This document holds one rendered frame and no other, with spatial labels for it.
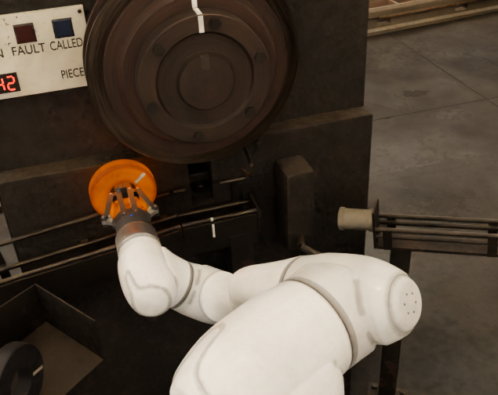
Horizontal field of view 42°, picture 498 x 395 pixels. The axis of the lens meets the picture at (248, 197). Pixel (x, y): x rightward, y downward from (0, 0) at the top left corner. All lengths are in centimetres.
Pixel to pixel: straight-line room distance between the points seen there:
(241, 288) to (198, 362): 30
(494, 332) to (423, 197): 86
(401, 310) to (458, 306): 171
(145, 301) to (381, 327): 57
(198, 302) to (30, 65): 64
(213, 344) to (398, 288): 22
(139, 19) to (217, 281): 54
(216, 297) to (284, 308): 56
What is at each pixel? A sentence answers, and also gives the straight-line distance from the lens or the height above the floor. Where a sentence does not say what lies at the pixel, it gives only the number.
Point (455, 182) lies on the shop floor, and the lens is 318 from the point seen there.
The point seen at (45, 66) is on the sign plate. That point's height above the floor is 112.
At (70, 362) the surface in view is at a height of 61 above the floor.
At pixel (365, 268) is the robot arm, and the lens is 79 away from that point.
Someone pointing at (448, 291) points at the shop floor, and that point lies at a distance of 254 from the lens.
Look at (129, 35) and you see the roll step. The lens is 135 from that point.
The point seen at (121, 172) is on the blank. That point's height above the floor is 89.
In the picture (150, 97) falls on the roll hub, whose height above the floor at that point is 110.
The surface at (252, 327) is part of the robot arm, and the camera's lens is 71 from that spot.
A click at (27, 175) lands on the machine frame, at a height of 87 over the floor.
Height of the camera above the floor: 164
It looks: 33 degrees down
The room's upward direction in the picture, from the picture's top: 3 degrees counter-clockwise
